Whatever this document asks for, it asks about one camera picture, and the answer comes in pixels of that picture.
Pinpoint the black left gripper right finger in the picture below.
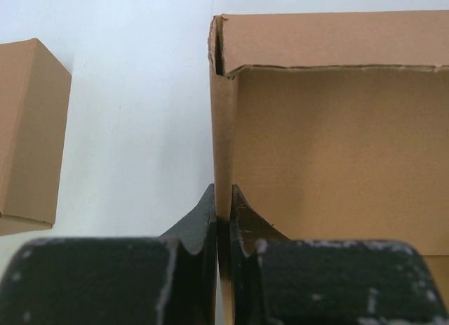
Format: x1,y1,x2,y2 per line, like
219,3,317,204
227,185,443,324

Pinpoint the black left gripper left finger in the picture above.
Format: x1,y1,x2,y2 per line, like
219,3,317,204
1,186,217,324

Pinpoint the brown cardboard box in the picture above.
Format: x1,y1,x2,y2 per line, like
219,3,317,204
208,10,448,324

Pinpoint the upper folded cardboard box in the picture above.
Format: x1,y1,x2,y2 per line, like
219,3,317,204
1,38,72,235

